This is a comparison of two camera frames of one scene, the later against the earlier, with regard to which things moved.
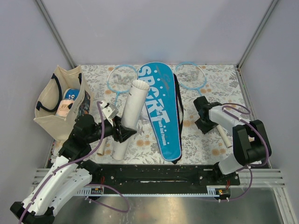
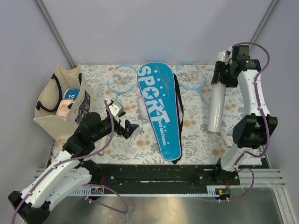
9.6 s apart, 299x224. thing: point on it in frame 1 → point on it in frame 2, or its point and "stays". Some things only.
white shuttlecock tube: x=131 y=114 → x=217 y=99
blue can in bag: x=71 y=94 stays
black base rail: x=160 y=178 stays
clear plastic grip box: x=144 y=119 stays
